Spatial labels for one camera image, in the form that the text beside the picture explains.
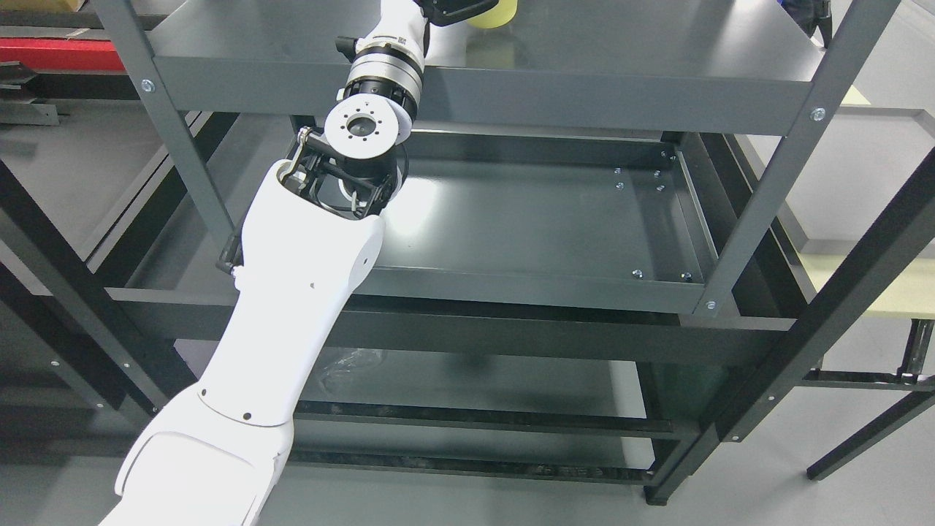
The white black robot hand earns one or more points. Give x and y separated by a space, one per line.
404 24

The yellow plastic cup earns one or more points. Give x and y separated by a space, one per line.
497 16

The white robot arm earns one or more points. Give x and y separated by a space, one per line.
214 453

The dark grey metal shelf rack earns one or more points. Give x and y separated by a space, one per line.
543 207

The black metal frame rack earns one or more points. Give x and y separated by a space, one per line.
90 193

